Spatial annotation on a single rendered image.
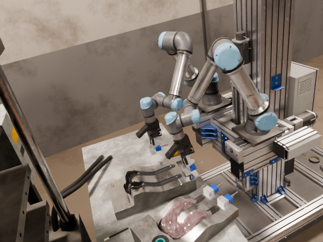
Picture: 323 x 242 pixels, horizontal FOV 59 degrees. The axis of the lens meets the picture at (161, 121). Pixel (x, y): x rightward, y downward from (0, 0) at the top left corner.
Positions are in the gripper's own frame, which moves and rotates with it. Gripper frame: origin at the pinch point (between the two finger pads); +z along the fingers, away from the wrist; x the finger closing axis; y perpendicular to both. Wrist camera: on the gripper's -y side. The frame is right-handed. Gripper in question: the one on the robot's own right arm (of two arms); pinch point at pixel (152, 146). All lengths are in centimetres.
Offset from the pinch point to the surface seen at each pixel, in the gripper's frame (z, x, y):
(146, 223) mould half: 4, -56, -21
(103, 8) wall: -67, 206, 15
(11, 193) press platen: -34, -48, -71
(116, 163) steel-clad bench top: 15.0, 16.7, -25.8
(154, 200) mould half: 11.1, -36.2, -12.2
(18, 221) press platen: -34, -66, -67
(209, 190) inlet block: 7, -48, 17
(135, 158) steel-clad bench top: 15.1, 14.3, -12.0
